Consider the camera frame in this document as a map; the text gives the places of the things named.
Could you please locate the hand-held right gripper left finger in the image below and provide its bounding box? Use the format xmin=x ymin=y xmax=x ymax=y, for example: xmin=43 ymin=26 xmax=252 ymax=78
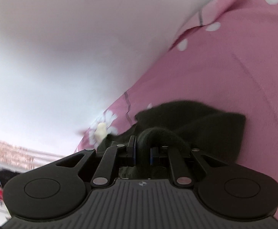
xmin=55 ymin=135 xmax=137 ymax=187

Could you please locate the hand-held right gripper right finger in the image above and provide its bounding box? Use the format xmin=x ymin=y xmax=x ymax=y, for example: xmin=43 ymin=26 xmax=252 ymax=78
xmin=149 ymin=144 xmax=226 ymax=187

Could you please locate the dark green sweater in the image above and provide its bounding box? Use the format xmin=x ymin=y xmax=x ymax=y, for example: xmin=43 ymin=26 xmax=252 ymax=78
xmin=98 ymin=100 xmax=247 ymax=180

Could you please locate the white headboard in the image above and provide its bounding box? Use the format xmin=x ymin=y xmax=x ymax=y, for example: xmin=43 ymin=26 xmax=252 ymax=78
xmin=0 ymin=0 xmax=219 ymax=153

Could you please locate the pink floral bed sheet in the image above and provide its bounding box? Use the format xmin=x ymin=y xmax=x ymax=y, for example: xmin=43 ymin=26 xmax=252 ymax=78
xmin=74 ymin=0 xmax=278 ymax=172

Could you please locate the beige patterned curtain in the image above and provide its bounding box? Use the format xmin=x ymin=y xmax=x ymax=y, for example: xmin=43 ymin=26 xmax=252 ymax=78
xmin=0 ymin=133 xmax=68 ymax=170

